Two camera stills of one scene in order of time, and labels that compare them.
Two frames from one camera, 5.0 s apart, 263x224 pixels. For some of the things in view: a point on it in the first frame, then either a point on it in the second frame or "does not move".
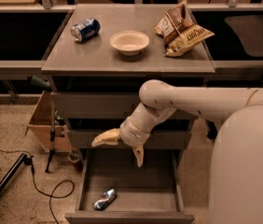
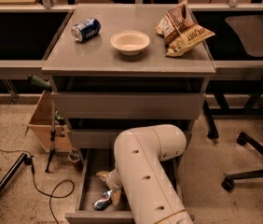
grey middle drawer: (158, 139) does not move
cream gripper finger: (110, 137) → (103, 174)
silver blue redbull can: (108, 195) does not move
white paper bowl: (130, 42) does not move
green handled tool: (38, 82) does not move
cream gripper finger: (138, 151) → (116, 197)
